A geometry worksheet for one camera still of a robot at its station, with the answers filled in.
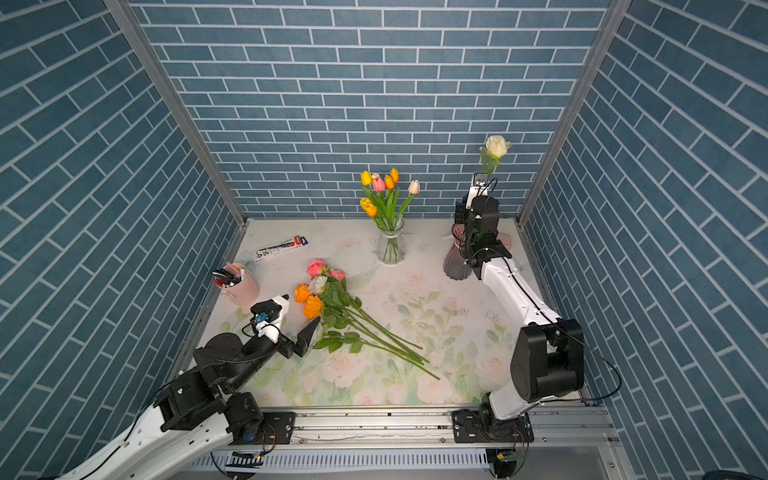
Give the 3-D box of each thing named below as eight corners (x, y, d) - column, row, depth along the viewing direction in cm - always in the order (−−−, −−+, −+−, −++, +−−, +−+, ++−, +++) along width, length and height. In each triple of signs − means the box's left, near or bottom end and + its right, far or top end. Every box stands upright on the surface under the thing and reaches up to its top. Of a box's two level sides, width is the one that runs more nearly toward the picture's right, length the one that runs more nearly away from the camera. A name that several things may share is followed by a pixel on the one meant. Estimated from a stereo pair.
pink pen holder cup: (226, 307, 97) (209, 288, 88) (236, 282, 103) (221, 262, 94) (254, 307, 97) (239, 288, 88) (263, 282, 103) (250, 262, 94)
